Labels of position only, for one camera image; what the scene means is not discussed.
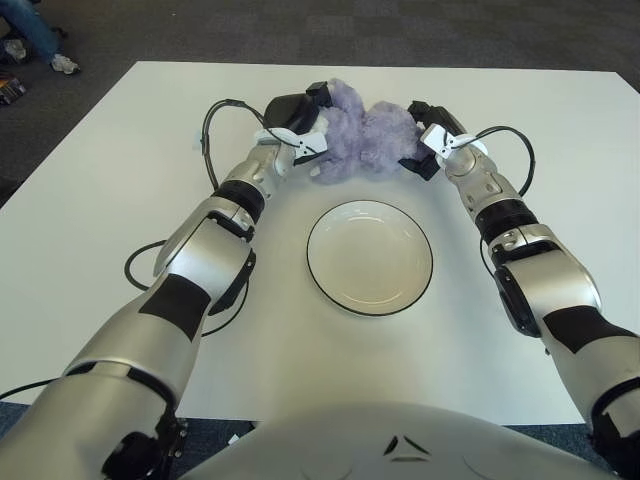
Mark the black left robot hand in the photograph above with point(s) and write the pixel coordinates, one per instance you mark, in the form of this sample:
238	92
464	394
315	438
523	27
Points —
287	112

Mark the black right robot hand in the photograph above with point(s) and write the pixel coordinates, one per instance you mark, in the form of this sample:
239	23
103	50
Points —
447	120

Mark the purple plush teddy bear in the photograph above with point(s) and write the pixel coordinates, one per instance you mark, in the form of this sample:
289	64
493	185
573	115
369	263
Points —
365	135

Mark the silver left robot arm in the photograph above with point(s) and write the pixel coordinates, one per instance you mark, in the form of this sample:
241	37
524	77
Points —
210	260

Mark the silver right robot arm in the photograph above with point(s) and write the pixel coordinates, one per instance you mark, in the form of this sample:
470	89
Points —
550	275

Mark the white plate black rim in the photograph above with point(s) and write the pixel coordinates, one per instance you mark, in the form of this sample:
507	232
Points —
370	260

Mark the white sneaker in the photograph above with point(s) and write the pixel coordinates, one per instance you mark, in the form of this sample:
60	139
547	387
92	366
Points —
65	64

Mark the person leg blue jeans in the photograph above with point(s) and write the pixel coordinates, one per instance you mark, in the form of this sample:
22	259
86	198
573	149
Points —
30	25

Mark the dark object on floor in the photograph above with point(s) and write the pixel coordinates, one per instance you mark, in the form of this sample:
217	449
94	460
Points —
11	91

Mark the grey white shoe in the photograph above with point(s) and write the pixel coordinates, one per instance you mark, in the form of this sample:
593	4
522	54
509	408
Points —
15	50

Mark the silver robot torso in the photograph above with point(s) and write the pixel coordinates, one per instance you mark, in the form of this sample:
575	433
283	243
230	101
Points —
350	450

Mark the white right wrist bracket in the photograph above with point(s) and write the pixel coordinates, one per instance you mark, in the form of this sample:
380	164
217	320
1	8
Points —
435	137

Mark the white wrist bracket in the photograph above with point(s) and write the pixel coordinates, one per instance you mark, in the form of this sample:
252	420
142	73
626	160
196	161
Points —
435	137
310	142

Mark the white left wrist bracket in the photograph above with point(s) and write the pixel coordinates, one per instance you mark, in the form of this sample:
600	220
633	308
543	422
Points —
310	142

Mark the black frame under table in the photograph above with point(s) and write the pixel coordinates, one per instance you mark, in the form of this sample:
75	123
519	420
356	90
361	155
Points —
175	445

